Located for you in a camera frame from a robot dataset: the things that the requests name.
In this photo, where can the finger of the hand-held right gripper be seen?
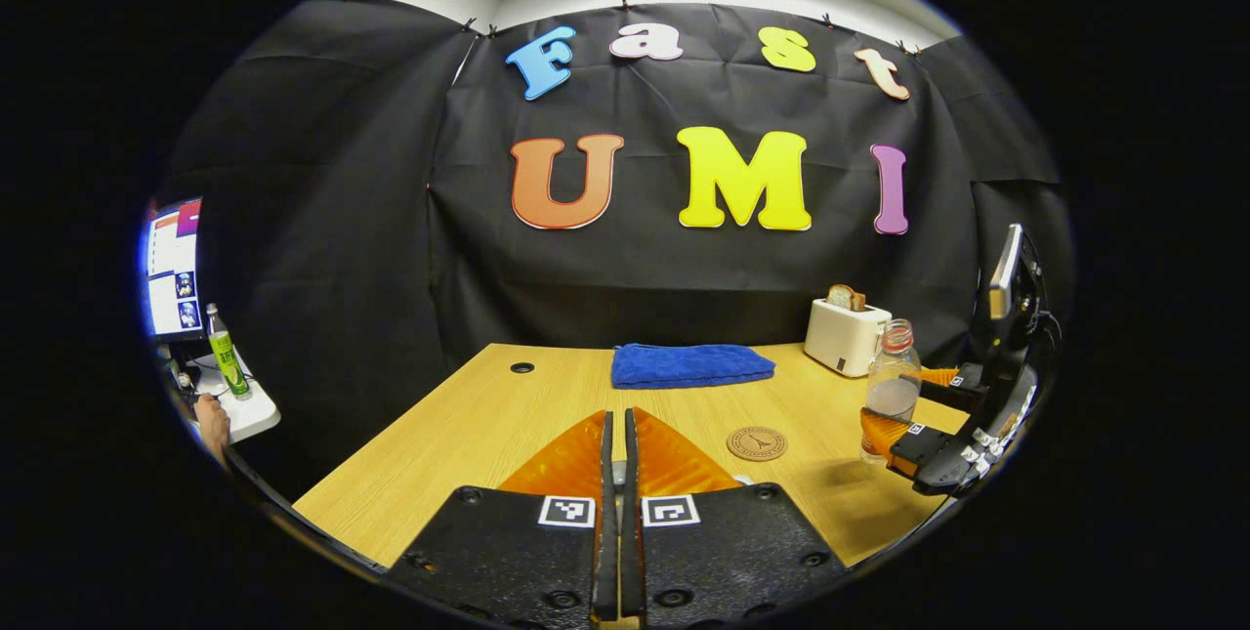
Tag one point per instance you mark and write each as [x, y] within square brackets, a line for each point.
[923, 449]
[969, 386]

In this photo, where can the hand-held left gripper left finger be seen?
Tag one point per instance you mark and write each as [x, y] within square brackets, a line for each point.
[606, 532]

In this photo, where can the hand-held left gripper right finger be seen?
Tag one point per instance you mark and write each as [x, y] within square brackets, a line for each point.
[632, 532]

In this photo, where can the clear plastic water bottle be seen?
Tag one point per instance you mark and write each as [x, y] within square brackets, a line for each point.
[891, 386]

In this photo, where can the round brown coaster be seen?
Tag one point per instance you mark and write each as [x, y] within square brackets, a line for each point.
[757, 443]

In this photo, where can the green drink bottle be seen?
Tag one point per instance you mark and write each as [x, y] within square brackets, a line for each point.
[228, 356]

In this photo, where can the white toaster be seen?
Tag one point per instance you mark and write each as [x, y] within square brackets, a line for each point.
[842, 337]

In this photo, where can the bread slice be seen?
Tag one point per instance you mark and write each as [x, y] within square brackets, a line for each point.
[846, 298]

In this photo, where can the blue folded towel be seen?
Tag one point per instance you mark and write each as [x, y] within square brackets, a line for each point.
[688, 366]

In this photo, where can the white side table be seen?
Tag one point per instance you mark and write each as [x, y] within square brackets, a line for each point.
[252, 415]

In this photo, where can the black backdrop cloth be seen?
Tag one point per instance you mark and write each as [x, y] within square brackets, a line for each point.
[371, 220]

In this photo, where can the computer monitor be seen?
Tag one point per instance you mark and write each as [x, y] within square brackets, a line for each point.
[174, 269]

